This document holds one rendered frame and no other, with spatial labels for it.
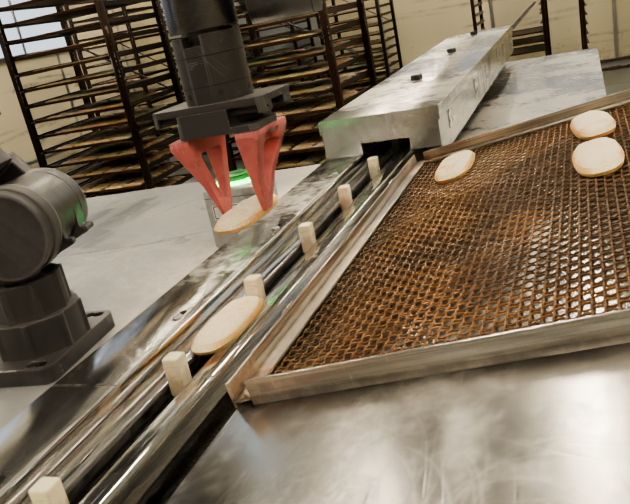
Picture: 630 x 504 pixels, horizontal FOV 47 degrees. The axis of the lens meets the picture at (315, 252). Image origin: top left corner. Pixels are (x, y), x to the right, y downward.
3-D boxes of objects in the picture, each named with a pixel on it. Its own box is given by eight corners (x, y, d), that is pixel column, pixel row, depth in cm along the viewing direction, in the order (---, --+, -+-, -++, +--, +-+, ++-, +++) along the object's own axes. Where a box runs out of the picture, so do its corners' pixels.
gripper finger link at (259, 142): (234, 202, 67) (209, 103, 65) (304, 194, 65) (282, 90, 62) (200, 226, 61) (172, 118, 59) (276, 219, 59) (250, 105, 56)
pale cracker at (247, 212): (251, 201, 69) (249, 189, 68) (288, 197, 67) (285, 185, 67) (204, 237, 60) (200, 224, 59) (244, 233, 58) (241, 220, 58)
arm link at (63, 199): (16, 282, 70) (-9, 304, 65) (-20, 181, 67) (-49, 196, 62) (106, 266, 69) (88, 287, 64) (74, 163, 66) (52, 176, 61)
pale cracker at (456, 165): (446, 161, 78) (442, 151, 78) (480, 151, 77) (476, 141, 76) (429, 187, 70) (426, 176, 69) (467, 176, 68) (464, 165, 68)
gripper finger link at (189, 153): (222, 204, 68) (198, 105, 65) (291, 196, 65) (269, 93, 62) (188, 228, 62) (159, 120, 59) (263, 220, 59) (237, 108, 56)
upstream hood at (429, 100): (453, 60, 218) (449, 32, 215) (514, 50, 211) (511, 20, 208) (327, 170, 108) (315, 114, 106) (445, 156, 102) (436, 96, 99)
